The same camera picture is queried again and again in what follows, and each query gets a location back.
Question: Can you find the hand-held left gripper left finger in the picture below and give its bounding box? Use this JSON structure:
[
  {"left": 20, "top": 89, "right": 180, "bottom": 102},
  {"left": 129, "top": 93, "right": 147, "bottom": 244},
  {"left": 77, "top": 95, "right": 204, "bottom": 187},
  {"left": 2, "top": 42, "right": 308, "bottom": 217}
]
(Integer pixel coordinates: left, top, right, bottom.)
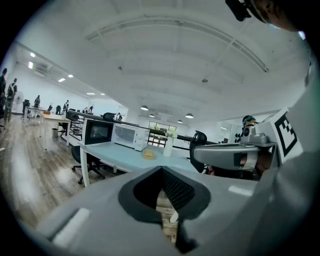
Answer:
[{"left": 37, "top": 165, "right": 180, "bottom": 256}]

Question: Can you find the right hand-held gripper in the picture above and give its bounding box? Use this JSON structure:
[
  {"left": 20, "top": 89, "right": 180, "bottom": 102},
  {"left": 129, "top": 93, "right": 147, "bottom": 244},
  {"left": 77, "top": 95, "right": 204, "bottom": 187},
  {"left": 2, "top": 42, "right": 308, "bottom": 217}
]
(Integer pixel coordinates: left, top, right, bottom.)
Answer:
[{"left": 191, "top": 107, "right": 304, "bottom": 172}]

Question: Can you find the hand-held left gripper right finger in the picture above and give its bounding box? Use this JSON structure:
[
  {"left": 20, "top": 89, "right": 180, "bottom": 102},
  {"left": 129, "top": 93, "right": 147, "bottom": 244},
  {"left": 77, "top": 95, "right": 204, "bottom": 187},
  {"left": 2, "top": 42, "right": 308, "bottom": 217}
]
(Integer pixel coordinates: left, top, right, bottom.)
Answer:
[{"left": 162, "top": 166, "right": 272, "bottom": 256}]

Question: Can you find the black mesh office chair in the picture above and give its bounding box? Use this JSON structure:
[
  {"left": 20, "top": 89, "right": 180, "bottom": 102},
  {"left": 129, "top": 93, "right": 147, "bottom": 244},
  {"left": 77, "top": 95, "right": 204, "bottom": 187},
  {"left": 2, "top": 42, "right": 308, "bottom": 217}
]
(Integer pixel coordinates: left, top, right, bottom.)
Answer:
[
  {"left": 71, "top": 111, "right": 118, "bottom": 186},
  {"left": 189, "top": 129, "right": 209, "bottom": 174}
]

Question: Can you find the white vase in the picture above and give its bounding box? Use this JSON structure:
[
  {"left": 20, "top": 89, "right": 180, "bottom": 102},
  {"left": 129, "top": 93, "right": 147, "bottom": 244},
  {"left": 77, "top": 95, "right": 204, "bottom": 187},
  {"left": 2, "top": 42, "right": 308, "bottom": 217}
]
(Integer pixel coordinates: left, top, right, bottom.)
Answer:
[{"left": 162, "top": 136, "right": 174, "bottom": 158}]

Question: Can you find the light blue top table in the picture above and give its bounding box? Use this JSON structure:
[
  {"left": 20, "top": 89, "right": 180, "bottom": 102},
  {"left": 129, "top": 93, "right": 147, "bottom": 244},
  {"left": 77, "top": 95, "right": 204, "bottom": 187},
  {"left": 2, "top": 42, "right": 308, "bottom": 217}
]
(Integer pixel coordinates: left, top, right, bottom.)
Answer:
[{"left": 77, "top": 141, "right": 201, "bottom": 188}]

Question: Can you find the white microwave oven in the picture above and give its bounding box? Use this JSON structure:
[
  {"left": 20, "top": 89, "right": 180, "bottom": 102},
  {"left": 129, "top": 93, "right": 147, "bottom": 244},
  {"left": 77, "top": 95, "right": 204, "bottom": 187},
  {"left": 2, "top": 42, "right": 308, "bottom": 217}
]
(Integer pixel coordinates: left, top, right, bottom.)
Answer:
[{"left": 81, "top": 118, "right": 151, "bottom": 152}]

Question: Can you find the person's grey shirt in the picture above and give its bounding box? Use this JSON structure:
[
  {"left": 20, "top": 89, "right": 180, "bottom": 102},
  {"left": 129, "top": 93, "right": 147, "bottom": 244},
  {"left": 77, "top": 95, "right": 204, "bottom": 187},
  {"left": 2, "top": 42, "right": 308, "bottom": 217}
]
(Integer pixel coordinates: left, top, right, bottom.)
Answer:
[{"left": 279, "top": 53, "right": 320, "bottom": 191}]

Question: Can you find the wooden top desk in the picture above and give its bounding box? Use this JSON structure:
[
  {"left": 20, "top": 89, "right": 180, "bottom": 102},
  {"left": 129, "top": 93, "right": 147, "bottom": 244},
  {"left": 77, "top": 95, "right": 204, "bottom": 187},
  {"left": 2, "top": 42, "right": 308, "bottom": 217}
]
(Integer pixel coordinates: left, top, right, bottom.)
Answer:
[{"left": 41, "top": 113, "right": 73, "bottom": 151}]

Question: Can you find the white desk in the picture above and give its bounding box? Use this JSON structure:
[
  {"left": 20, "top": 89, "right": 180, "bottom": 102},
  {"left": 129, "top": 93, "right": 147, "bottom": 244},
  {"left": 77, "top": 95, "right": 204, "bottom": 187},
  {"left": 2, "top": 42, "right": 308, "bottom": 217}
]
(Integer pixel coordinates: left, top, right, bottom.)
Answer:
[{"left": 23, "top": 106, "right": 48, "bottom": 126}]

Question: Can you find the long white ceiling light track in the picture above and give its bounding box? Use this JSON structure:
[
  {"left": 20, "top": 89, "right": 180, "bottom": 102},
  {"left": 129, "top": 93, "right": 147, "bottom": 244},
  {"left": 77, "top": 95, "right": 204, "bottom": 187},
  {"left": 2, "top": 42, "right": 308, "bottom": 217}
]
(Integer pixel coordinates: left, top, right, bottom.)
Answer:
[{"left": 84, "top": 15, "right": 270, "bottom": 74}]

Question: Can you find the person's head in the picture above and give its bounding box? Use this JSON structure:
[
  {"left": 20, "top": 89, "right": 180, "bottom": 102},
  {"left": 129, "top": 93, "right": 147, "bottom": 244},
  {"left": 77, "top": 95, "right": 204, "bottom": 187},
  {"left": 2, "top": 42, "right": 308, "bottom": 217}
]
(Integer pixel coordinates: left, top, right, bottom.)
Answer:
[{"left": 249, "top": 0, "right": 301, "bottom": 33}]

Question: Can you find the ceiling air conditioner unit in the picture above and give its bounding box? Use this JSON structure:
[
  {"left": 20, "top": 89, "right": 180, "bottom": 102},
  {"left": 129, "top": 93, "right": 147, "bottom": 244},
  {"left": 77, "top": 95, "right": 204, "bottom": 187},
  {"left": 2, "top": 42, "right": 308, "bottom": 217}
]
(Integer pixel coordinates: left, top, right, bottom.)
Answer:
[{"left": 34, "top": 63, "right": 50, "bottom": 76}]

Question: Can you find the group of ceiling panel lights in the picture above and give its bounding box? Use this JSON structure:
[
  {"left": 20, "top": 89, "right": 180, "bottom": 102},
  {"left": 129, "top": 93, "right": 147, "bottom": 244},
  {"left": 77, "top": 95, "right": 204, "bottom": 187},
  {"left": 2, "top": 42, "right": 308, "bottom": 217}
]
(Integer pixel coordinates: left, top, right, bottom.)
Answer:
[{"left": 27, "top": 51, "right": 106, "bottom": 96}]

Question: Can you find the black head-mounted camera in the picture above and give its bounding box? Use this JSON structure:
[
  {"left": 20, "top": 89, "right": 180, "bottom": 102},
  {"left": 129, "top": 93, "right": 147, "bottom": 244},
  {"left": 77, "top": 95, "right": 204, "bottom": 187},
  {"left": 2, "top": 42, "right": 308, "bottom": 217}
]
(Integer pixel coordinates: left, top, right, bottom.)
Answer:
[{"left": 224, "top": 0, "right": 253, "bottom": 22}]

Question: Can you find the white head camera strap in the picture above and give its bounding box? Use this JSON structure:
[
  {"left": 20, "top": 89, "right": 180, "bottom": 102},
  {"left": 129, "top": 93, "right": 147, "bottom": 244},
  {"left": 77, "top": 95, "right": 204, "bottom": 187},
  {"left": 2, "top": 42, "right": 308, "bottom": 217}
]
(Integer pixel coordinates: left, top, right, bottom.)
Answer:
[{"left": 246, "top": 0, "right": 269, "bottom": 24}]

